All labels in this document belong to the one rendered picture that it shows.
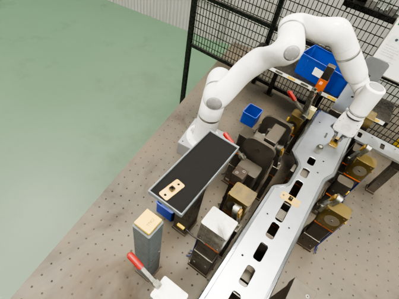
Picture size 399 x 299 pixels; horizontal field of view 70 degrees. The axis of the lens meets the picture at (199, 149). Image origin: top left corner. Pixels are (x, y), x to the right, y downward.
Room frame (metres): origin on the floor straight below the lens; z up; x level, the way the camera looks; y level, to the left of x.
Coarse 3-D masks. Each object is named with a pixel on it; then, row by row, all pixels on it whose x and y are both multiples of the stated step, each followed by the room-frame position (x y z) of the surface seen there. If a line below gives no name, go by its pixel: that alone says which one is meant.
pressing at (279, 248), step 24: (312, 120) 1.20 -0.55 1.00; (336, 120) 1.24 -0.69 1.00; (312, 144) 1.02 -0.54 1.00; (312, 168) 0.86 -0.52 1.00; (336, 168) 0.90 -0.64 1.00; (288, 192) 0.70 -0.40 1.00; (312, 192) 0.73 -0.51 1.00; (264, 216) 0.57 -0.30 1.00; (288, 216) 0.59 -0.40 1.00; (240, 240) 0.45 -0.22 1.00; (264, 240) 0.47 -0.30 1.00; (288, 240) 0.49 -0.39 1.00; (240, 264) 0.37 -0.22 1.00; (264, 264) 0.38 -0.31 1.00; (216, 288) 0.27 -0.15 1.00; (240, 288) 0.29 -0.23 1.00; (264, 288) 0.30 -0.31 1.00
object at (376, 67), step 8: (368, 64) 1.34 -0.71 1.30; (376, 64) 1.33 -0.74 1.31; (384, 64) 1.31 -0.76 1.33; (368, 72) 1.33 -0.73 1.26; (376, 72) 1.32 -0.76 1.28; (384, 72) 1.30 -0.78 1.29; (376, 80) 1.31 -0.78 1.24; (344, 88) 1.35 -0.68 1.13; (344, 96) 1.34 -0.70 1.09; (336, 104) 1.35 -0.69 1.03; (344, 104) 1.33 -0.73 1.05
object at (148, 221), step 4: (144, 212) 0.40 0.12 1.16; (148, 212) 0.40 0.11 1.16; (152, 212) 0.40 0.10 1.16; (140, 216) 0.38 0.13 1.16; (144, 216) 0.39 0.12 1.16; (148, 216) 0.39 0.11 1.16; (152, 216) 0.39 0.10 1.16; (156, 216) 0.39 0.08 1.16; (136, 220) 0.37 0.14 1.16; (140, 220) 0.37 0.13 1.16; (144, 220) 0.37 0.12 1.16; (148, 220) 0.38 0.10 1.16; (152, 220) 0.38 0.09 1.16; (156, 220) 0.38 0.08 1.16; (160, 220) 0.38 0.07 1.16; (136, 224) 0.36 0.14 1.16; (140, 224) 0.36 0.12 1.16; (144, 224) 0.36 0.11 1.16; (148, 224) 0.36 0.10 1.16; (152, 224) 0.37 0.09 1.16; (156, 224) 0.37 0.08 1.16; (140, 228) 0.35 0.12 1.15; (144, 228) 0.35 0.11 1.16; (148, 228) 0.35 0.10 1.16; (152, 228) 0.35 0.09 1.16; (148, 232) 0.34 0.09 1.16
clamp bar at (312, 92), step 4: (312, 88) 1.16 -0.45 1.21; (316, 88) 1.17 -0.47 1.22; (312, 92) 1.15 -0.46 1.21; (316, 92) 1.15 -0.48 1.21; (320, 92) 1.14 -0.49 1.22; (308, 96) 1.15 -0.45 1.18; (312, 96) 1.14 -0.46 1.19; (308, 100) 1.14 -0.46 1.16; (312, 100) 1.16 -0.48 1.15; (308, 104) 1.14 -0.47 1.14; (304, 108) 1.14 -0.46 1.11; (308, 108) 1.14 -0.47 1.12; (304, 112) 1.14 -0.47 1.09; (308, 112) 1.16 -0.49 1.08
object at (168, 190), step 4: (176, 180) 0.53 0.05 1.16; (172, 184) 0.52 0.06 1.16; (176, 184) 0.52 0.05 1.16; (180, 184) 0.52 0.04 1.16; (164, 188) 0.50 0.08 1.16; (168, 188) 0.50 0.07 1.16; (172, 188) 0.50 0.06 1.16; (176, 188) 0.51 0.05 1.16; (180, 188) 0.51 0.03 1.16; (160, 192) 0.48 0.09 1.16; (164, 192) 0.48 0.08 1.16; (168, 192) 0.48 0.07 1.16; (172, 192) 0.49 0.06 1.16; (176, 192) 0.49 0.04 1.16; (164, 196) 0.47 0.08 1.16; (168, 196) 0.47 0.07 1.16
